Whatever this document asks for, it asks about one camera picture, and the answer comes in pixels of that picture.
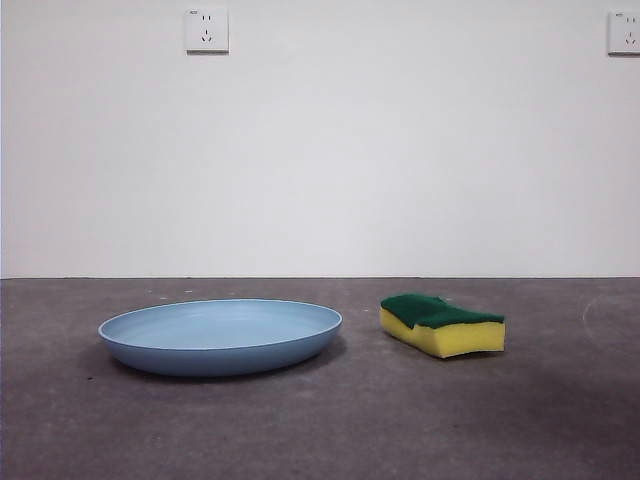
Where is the light blue round plate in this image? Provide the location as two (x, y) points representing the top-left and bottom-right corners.
(97, 298), (345, 378)

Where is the yellow sponge with green pad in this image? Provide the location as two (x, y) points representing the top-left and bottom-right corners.
(378, 293), (507, 360)

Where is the white wall socket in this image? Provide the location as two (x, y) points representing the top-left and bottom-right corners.
(607, 10), (640, 56)
(185, 6), (231, 55)

